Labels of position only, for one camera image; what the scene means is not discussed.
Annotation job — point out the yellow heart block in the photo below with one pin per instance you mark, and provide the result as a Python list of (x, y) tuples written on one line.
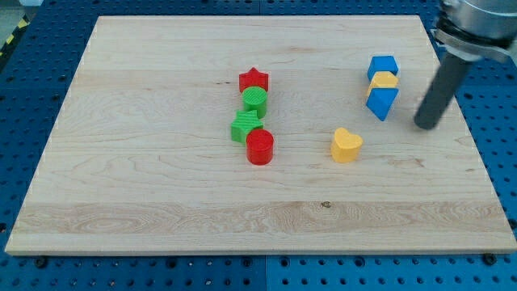
[(345, 146)]

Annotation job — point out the blue pentagon block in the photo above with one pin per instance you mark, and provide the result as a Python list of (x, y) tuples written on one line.
[(382, 63)]

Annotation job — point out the wooden board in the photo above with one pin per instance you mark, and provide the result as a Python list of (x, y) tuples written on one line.
[(141, 162)]

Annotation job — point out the yellow pentagon block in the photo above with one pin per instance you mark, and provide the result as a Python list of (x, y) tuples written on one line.
[(382, 79)]

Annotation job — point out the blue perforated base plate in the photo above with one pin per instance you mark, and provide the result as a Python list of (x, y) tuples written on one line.
[(39, 69)]

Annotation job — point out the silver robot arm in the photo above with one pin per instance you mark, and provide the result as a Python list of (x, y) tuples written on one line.
[(476, 29)]

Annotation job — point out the red star block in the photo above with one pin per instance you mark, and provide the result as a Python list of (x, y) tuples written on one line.
[(253, 77)]

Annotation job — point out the green cylinder block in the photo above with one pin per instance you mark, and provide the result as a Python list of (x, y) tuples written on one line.
[(255, 99)]

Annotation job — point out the blue triangle block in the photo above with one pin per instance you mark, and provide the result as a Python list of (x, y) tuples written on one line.
[(380, 101)]

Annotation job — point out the green star block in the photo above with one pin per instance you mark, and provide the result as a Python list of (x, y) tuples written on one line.
[(243, 123)]

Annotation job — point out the red cylinder block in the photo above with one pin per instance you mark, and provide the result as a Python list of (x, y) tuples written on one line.
[(259, 147)]

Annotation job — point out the dark grey pointer rod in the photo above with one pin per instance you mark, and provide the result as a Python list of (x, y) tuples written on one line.
[(447, 80)]

